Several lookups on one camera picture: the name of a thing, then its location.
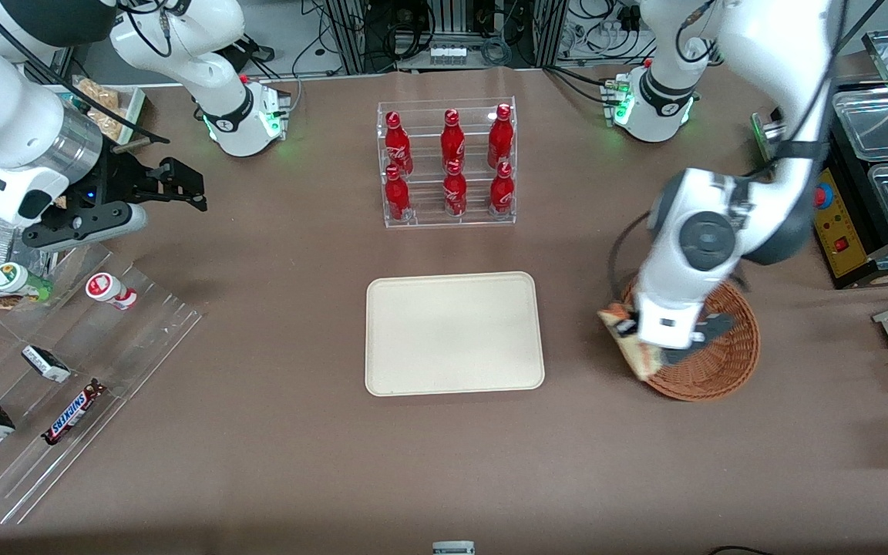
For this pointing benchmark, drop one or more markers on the aluminium equipment rack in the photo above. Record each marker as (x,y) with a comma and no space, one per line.
(452,27)

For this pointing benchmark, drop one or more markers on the green white yogurt bottle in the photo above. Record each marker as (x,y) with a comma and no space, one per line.
(12,277)

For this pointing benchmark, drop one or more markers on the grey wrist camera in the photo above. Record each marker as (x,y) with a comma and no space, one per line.
(718,327)
(85,225)

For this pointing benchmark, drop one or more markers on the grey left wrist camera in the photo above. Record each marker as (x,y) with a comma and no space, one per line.
(718,327)

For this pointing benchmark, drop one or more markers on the red cola bottle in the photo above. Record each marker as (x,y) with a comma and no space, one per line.
(500,137)
(396,196)
(396,146)
(455,193)
(452,139)
(502,191)

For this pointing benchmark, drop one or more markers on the Snickers chocolate bar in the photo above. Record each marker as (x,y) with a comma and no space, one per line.
(72,412)

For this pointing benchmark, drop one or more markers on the red white yogurt bottle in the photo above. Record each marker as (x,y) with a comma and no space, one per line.
(109,289)

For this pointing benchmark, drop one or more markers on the clear acrylic stepped shelf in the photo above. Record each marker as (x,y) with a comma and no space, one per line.
(128,347)

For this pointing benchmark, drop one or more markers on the small white device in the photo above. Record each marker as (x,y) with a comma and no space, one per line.
(453,549)

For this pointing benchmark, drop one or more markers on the metal tray with bread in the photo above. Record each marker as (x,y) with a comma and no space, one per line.
(105,104)

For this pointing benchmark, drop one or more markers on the black food warmer cabinet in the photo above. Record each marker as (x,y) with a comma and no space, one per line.
(845,231)

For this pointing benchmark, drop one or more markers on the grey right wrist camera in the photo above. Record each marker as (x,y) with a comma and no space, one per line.
(85,225)

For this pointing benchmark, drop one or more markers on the brown wicker basket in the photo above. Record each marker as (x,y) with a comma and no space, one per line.
(721,370)

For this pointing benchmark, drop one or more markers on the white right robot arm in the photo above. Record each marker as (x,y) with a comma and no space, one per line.
(20,116)

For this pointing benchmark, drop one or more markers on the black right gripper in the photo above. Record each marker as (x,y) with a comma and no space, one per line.
(122,179)

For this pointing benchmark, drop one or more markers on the cream plastic tray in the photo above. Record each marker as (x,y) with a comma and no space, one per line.
(452,335)

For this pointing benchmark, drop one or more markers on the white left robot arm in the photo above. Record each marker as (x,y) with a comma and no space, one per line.
(760,46)

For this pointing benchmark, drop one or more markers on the clear acrylic bottle rack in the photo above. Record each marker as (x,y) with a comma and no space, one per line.
(425,216)

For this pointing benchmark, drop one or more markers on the triangle sandwich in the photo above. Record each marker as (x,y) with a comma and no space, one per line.
(643,361)

